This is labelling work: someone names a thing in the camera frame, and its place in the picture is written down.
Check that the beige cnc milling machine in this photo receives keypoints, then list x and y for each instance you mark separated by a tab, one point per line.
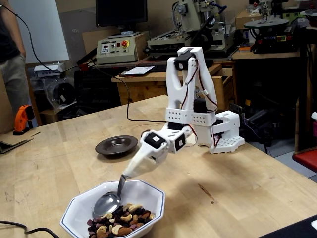
193	15

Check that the orange and black power tool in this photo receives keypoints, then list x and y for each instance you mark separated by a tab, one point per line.
21	119

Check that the wooden desk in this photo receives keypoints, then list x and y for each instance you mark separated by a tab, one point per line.
138	89

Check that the black storage cabinet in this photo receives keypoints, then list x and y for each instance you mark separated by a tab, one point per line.
96	91

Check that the bare forearm of person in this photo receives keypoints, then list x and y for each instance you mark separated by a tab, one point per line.
18	37

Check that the white robot arm with base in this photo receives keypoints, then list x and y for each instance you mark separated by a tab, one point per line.
178	79

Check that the tablet with white screen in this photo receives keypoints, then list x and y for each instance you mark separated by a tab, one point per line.
137	70

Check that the white gripper with motor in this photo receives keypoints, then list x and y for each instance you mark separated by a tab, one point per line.
148	156

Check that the person in black shirt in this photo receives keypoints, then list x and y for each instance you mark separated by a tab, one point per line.
12	79

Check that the black computer monitor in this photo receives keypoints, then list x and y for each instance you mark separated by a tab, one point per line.
121	12

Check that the bent metal spoon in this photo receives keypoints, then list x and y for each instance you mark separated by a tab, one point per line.
106	203

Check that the black plastic crate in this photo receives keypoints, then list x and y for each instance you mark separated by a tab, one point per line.
292	230

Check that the trail mix nuts and raisins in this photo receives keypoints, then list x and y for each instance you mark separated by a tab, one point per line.
123	220

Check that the flat cardboard piece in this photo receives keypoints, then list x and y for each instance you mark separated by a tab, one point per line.
15	141

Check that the brown cardboard box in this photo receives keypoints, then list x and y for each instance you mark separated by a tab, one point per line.
245	19

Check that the wooden workbench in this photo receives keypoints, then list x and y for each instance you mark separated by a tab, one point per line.
267	55

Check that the beige control box emergency stop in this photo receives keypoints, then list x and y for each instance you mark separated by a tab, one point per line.
116	55

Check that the dark brown metal plate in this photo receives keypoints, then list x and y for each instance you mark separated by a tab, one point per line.
116	146

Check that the black scroll saw machine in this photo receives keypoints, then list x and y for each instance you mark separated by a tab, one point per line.
272	42

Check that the white board panel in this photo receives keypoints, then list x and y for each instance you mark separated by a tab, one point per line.
47	29

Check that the white octagonal bowl blue rim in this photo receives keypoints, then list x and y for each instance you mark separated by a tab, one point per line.
79	210

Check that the brown wooden beam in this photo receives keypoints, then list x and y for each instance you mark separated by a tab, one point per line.
34	106

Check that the black keyboard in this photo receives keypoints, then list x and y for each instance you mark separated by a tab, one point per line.
161	67

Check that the clear bag with black disc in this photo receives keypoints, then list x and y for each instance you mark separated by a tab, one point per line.
62	94

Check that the green controller circuit board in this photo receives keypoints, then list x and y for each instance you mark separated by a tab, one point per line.
236	111

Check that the white paper scrap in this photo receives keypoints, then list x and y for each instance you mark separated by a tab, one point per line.
192	141

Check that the beige masking tape wrap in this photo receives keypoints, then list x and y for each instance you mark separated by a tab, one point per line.
138	166

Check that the red chair dark wood frame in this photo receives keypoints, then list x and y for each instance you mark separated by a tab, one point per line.
307	158

